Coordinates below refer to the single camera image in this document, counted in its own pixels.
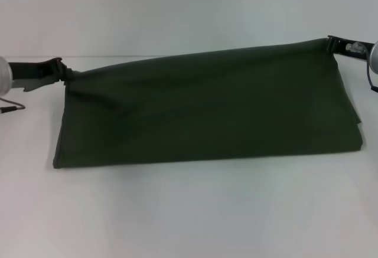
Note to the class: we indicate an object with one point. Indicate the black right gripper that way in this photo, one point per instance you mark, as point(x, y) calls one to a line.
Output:
point(353, 48)

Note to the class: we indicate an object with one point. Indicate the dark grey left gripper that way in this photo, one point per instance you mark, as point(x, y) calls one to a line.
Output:
point(29, 73)

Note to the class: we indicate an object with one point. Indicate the dark green t-shirt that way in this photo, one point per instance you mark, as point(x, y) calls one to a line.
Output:
point(206, 104)

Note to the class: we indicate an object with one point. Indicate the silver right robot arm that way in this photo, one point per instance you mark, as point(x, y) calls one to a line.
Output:
point(375, 57)

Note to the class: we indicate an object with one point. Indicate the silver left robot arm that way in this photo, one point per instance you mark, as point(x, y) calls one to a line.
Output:
point(5, 76)

